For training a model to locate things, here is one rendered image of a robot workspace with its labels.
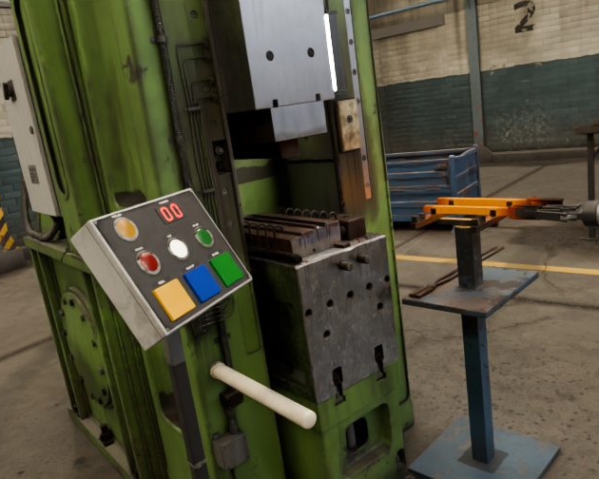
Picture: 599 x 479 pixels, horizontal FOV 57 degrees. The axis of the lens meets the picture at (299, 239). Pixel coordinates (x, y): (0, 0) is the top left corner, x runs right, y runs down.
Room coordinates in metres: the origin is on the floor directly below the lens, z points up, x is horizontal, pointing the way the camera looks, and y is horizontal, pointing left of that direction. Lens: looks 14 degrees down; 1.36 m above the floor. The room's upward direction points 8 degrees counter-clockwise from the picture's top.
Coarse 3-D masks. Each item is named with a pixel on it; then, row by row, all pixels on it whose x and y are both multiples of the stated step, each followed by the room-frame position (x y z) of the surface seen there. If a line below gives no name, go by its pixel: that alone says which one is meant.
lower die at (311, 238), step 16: (272, 224) 1.82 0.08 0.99; (288, 224) 1.77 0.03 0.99; (304, 224) 1.70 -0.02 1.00; (336, 224) 1.72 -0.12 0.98; (256, 240) 1.75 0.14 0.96; (272, 240) 1.68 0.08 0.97; (288, 240) 1.61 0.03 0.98; (304, 240) 1.64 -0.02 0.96; (320, 240) 1.68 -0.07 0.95; (336, 240) 1.71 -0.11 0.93; (304, 256) 1.63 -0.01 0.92
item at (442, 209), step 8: (424, 208) 1.88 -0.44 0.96; (440, 208) 1.83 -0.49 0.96; (448, 208) 1.81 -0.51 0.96; (456, 208) 1.79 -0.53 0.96; (464, 208) 1.77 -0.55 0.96; (472, 208) 1.75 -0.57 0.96; (480, 208) 1.73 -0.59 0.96; (488, 208) 1.71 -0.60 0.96; (496, 208) 1.69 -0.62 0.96; (504, 208) 1.67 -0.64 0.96; (512, 208) 1.65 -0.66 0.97; (512, 216) 1.65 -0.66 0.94
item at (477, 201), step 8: (440, 200) 1.97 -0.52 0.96; (448, 200) 1.95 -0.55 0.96; (456, 200) 1.92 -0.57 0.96; (464, 200) 1.90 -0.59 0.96; (472, 200) 1.88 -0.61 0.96; (480, 200) 1.85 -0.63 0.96; (488, 200) 1.83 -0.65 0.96; (496, 200) 1.81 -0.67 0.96; (504, 200) 1.80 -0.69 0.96; (512, 200) 1.78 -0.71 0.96; (520, 200) 1.76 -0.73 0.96; (528, 200) 1.73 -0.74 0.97; (536, 200) 1.72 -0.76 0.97; (544, 200) 1.70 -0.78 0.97; (552, 200) 1.68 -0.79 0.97; (560, 200) 1.66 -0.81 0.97
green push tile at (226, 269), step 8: (224, 256) 1.31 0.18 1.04; (216, 264) 1.27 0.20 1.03; (224, 264) 1.29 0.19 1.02; (232, 264) 1.31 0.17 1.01; (216, 272) 1.26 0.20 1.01; (224, 272) 1.27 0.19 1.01; (232, 272) 1.29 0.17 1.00; (240, 272) 1.31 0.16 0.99; (224, 280) 1.25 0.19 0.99; (232, 280) 1.27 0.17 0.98
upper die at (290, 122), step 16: (256, 112) 1.66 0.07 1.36; (272, 112) 1.61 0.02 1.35; (288, 112) 1.64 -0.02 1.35; (304, 112) 1.68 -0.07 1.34; (320, 112) 1.72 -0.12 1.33; (240, 128) 1.74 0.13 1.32; (256, 128) 1.67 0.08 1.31; (272, 128) 1.61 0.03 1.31; (288, 128) 1.64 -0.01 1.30; (304, 128) 1.67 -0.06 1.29; (320, 128) 1.71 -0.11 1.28
